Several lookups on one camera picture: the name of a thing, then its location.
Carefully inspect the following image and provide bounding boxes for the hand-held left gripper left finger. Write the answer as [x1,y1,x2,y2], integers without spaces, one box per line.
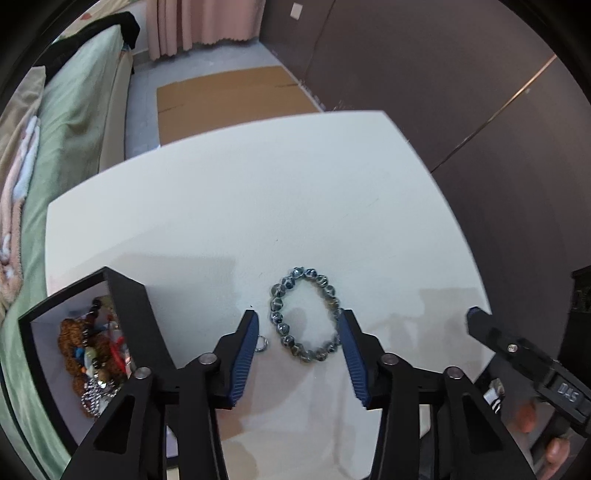
[60,309,260,480]

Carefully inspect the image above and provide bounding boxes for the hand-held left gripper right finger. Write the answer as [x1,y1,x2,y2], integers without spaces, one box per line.
[338,309,539,480]

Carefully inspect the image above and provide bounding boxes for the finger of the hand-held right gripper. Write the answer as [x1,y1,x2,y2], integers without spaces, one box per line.
[465,307,561,385]

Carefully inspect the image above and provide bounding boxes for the grey blue bead bracelet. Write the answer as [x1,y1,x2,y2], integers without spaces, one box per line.
[269,266,342,364]

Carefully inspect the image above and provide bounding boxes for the black gift box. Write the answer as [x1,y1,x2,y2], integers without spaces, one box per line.
[17,266,178,457]

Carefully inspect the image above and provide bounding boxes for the red cord bracelet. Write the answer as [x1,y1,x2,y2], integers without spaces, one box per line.
[108,335,132,370]

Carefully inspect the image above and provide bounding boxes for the mixed stone bead bracelet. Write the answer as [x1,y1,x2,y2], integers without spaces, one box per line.
[76,346,112,384]

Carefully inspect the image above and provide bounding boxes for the silver chain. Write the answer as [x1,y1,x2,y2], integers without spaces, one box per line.
[81,381,123,420]

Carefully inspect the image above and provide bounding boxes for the person's right hand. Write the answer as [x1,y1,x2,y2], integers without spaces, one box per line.
[515,401,575,480]

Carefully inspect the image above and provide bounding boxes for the black white striped object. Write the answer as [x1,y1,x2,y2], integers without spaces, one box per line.
[484,378,506,414]

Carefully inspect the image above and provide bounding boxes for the dark cabinet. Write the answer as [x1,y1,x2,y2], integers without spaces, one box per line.
[570,265,591,370]

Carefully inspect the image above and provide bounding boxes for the white table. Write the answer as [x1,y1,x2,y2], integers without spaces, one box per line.
[44,110,494,480]

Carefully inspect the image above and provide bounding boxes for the brown cardboard sheet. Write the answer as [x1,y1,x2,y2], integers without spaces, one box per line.
[156,65,321,148]

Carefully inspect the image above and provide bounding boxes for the pink fluffy blanket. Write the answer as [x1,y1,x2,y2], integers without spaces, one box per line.
[0,115,42,305]

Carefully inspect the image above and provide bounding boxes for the bed with green sheet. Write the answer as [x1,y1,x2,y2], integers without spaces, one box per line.
[0,11,139,462]

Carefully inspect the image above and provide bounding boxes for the beige blanket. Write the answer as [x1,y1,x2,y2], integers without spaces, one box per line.
[0,65,47,185]

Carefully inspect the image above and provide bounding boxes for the pink curtain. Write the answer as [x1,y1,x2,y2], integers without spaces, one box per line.
[145,0,269,60]

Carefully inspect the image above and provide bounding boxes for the black clothes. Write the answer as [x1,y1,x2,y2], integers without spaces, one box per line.
[99,10,140,49]

